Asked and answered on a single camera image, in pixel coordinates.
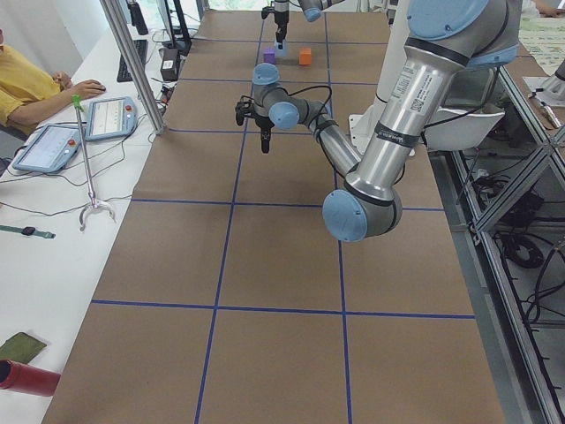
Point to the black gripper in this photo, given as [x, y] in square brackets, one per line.
[280, 20]

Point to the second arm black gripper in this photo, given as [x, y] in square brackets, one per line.
[265, 124]

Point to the light blue foam block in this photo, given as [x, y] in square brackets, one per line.
[281, 49]

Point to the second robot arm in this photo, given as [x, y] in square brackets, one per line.
[443, 38]

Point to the purple foam block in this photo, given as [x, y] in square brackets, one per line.
[269, 56]

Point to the orange foam block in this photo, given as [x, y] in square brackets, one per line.
[305, 56]

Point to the black power adapter box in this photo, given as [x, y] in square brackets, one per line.
[170, 64]

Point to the teach pendant tablet far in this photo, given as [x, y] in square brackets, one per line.
[110, 118]

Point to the teach pendant tablet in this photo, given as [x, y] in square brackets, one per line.
[110, 118]
[50, 150]

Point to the reacher grabber stick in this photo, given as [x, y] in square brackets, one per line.
[94, 205]

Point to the teach pendant tablet near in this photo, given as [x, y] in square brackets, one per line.
[50, 150]

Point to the white plastic chair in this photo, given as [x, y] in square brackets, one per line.
[462, 132]

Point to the person in yellow shirt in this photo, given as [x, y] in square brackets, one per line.
[29, 95]

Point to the green cloth pouch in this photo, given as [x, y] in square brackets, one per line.
[21, 348]

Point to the red bottle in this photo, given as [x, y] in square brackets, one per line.
[23, 378]

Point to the aluminium frame post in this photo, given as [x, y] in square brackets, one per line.
[122, 35]

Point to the green strap wristwatch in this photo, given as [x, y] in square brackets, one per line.
[28, 231]

